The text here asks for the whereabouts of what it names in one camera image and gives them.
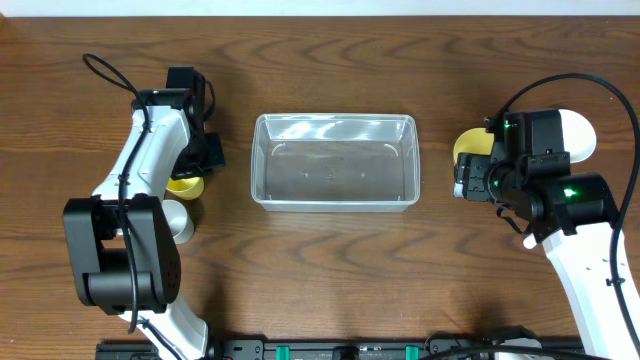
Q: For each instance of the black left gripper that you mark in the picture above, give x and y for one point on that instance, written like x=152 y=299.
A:
x=216 y=158

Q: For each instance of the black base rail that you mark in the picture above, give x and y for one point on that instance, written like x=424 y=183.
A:
x=441 y=344

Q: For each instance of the yellow plastic cup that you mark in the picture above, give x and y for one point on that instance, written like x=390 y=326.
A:
x=186 y=189

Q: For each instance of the white cup right side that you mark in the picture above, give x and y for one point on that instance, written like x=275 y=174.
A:
x=579 y=136

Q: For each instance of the yellow cup right side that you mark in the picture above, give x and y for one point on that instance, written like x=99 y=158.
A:
x=474 y=141

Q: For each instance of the grey plastic cup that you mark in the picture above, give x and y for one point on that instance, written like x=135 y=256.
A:
x=179 y=221

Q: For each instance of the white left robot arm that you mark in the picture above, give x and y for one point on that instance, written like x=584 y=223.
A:
x=122 y=247

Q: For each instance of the clear plastic container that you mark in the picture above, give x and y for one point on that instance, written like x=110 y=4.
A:
x=335 y=162

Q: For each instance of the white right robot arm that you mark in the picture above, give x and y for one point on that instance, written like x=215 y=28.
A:
x=573 y=217

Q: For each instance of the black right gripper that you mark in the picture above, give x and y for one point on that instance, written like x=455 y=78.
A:
x=474 y=171

